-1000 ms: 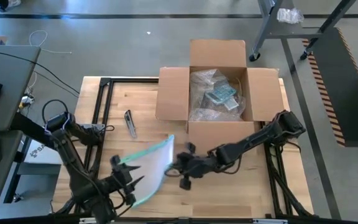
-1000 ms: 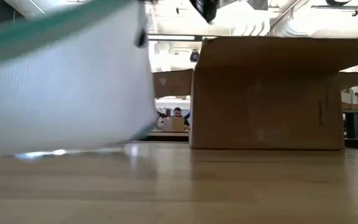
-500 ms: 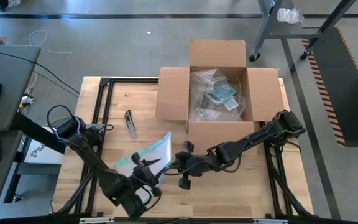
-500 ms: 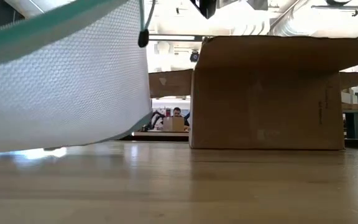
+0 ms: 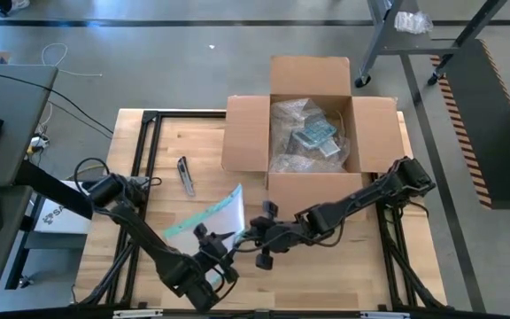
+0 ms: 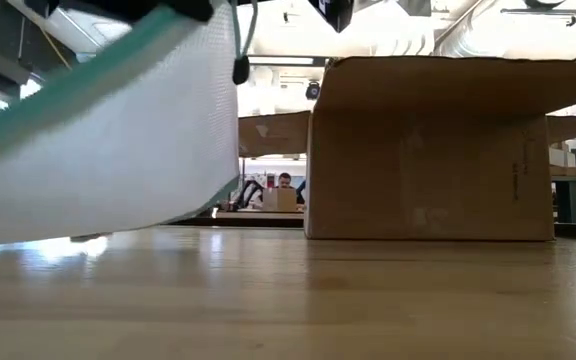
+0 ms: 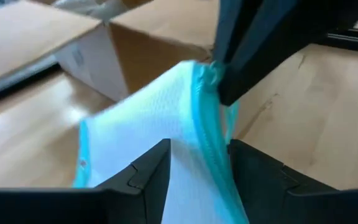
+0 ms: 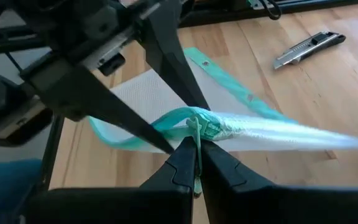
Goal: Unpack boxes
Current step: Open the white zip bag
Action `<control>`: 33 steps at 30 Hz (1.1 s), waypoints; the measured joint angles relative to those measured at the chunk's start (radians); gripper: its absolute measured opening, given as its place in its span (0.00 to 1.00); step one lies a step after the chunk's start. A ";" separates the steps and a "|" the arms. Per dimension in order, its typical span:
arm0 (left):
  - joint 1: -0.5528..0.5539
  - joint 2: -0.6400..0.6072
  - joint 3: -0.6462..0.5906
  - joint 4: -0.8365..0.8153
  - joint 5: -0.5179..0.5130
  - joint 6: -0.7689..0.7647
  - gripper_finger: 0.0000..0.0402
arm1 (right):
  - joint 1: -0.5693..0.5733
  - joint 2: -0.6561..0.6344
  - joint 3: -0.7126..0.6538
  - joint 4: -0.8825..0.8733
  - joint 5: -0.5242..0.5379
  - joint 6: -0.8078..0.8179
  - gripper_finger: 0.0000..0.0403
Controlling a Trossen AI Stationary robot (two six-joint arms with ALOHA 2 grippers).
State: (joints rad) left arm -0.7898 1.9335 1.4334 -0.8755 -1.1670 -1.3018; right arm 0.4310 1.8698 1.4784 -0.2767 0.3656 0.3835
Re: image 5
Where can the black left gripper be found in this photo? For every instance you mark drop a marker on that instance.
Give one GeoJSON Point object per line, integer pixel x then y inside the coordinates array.
{"type": "Point", "coordinates": [213, 257]}

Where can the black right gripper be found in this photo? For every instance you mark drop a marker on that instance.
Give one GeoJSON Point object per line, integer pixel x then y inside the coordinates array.
{"type": "Point", "coordinates": [277, 235]}

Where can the silver black utility knife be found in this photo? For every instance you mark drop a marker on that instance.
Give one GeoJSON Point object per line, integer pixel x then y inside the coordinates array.
{"type": "Point", "coordinates": [186, 177]}

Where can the brown cardboard box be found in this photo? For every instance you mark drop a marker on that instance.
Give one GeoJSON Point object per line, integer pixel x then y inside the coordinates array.
{"type": "Point", "coordinates": [246, 133]}

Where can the teal calculator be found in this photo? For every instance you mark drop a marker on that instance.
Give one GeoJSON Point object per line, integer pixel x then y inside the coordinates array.
{"type": "Point", "coordinates": [314, 132]}

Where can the clear bubble wrap sheet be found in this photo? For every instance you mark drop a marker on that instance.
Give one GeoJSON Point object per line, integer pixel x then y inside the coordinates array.
{"type": "Point", "coordinates": [290, 115]}

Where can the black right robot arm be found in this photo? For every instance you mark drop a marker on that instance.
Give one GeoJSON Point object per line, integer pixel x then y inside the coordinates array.
{"type": "Point", "coordinates": [370, 190]}

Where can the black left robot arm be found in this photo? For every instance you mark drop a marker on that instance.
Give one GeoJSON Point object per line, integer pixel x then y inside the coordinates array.
{"type": "Point", "coordinates": [149, 239]}

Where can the white printed box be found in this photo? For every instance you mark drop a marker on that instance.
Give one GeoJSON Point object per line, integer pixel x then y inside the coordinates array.
{"type": "Point", "coordinates": [64, 221]}

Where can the black desk support bar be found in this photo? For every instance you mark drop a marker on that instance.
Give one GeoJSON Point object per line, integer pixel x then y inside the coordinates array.
{"type": "Point", "coordinates": [56, 190]}

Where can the power strip with plugs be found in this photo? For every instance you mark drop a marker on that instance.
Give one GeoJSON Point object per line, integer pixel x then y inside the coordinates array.
{"type": "Point", "coordinates": [38, 142]}

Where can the grey metal cart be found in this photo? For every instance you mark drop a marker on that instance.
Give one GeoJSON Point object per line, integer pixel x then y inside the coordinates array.
{"type": "Point", "coordinates": [414, 44]}

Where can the grey desk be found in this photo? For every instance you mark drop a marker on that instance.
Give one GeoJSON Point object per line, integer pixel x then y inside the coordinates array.
{"type": "Point", "coordinates": [11, 97]}

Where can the dark platform hazard stripes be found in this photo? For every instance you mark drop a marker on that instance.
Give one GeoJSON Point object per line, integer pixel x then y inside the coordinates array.
{"type": "Point", "coordinates": [489, 124]}

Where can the clear plastic bag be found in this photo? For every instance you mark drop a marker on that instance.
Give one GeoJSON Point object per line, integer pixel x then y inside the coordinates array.
{"type": "Point", "coordinates": [412, 22]}

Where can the person's shoe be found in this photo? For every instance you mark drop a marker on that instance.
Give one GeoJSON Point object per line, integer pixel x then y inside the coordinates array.
{"type": "Point", "coordinates": [13, 4]}

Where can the silver aluminium rail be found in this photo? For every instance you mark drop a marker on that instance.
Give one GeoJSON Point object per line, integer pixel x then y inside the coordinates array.
{"type": "Point", "coordinates": [385, 315]}
{"type": "Point", "coordinates": [137, 313]}

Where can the black aluminium table frame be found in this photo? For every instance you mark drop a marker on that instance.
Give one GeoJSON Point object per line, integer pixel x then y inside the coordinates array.
{"type": "Point", "coordinates": [193, 115]}

